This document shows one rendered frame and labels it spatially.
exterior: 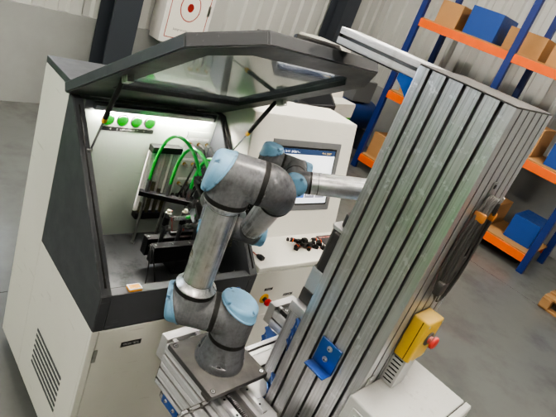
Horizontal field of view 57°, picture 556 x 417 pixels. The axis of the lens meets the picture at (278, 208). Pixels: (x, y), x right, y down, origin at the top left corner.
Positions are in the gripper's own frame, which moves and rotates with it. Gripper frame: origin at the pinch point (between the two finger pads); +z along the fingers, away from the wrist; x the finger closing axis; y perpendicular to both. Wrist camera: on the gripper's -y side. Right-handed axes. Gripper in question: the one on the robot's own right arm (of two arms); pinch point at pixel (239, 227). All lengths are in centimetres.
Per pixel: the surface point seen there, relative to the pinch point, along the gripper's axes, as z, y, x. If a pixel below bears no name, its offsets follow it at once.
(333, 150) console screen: -19, -35, 78
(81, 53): 61, -432, 106
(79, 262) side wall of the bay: 28, -24, -47
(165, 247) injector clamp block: 24.9, -24.0, -11.8
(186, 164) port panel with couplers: 2, -54, 8
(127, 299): 30.2, -3.0, -36.9
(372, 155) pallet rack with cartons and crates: 97, -300, 496
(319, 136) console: -25, -37, 66
